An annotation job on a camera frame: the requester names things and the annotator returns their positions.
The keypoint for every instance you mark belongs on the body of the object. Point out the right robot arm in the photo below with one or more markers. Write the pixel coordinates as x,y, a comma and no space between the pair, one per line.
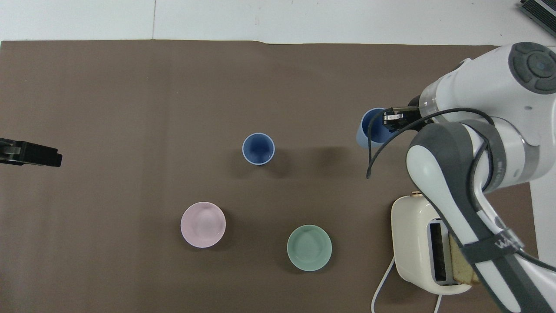
478,82

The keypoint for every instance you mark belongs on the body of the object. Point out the green bowl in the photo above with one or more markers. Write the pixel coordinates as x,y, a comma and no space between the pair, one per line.
309,248

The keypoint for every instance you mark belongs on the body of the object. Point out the pink bowl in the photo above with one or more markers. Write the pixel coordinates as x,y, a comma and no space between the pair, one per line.
203,224

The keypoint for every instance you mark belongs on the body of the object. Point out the dark grey ribbed object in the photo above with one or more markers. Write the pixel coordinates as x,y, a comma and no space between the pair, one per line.
541,11

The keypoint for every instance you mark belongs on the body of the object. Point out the bread slice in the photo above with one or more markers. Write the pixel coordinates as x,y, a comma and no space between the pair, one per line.
461,261

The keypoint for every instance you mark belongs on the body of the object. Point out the blue cup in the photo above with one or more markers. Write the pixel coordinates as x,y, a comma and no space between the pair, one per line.
258,149
375,130

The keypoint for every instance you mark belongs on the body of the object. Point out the cream white toaster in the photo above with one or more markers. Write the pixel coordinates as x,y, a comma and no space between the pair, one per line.
410,243

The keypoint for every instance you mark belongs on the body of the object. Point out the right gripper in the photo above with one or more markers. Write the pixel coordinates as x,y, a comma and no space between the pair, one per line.
413,114

